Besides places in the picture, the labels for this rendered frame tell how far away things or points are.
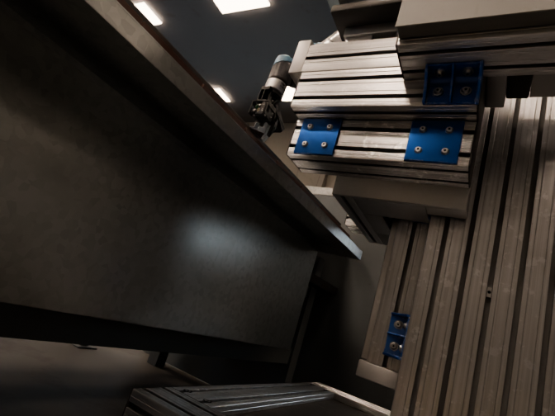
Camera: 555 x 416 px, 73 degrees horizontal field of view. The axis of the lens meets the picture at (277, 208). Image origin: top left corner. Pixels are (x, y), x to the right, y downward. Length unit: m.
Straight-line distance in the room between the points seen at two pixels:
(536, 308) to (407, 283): 0.23
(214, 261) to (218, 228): 0.08
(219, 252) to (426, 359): 0.49
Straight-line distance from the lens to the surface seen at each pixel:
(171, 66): 0.57
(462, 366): 0.78
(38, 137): 0.64
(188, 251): 0.83
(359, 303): 1.66
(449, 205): 0.78
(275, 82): 1.40
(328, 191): 1.87
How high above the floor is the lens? 0.40
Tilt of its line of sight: 15 degrees up
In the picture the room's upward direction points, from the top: 18 degrees clockwise
